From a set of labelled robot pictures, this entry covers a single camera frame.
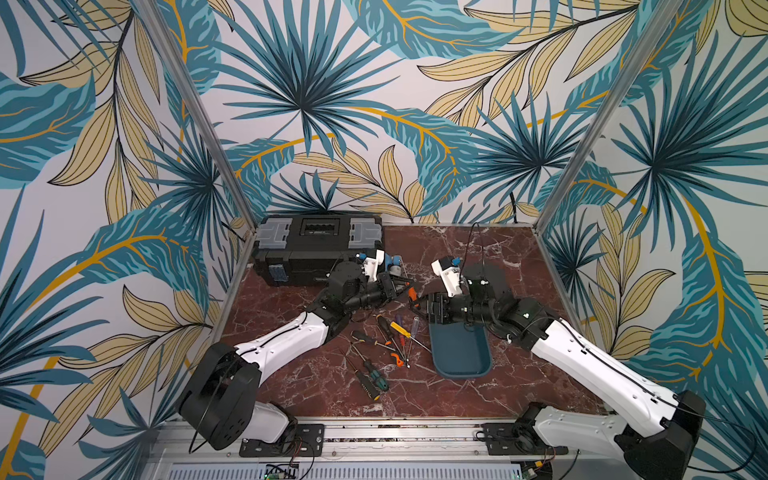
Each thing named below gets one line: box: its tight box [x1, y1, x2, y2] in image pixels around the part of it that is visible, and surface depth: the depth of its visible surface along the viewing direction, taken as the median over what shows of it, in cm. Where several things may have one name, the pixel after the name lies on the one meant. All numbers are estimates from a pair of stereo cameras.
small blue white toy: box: [384, 253, 403, 277], surface depth 108 cm
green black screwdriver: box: [350, 341, 389, 391], surface depth 83 cm
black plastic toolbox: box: [252, 214, 384, 287], surface depth 94 cm
